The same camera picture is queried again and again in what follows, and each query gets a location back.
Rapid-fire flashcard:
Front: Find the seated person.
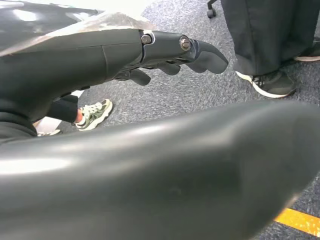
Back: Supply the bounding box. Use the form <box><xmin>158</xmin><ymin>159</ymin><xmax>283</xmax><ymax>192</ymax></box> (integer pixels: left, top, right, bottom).
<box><xmin>33</xmin><ymin>90</ymin><xmax>114</xmax><ymax>137</ymax></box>

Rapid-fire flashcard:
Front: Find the standing person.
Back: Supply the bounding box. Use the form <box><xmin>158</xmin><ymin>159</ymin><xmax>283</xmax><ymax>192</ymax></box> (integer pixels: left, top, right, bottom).
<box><xmin>220</xmin><ymin>0</ymin><xmax>320</xmax><ymax>99</ymax></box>

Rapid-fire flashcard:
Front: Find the ribbed grey left arm sleeve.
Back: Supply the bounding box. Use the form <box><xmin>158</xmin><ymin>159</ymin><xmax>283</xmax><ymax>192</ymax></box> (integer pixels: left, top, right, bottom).
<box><xmin>0</xmin><ymin>99</ymin><xmax>38</xmax><ymax>146</ymax></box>

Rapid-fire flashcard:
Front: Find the black chair caster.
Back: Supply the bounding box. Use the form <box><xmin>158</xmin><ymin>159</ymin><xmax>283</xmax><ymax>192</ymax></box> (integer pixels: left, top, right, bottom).
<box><xmin>206</xmin><ymin>0</ymin><xmax>217</xmax><ymax>19</ymax></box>

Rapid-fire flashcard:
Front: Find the yellow floor tape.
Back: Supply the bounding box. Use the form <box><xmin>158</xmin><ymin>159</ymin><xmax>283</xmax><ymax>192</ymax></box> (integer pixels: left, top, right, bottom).
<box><xmin>273</xmin><ymin>207</ymin><xmax>320</xmax><ymax>238</ymax></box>

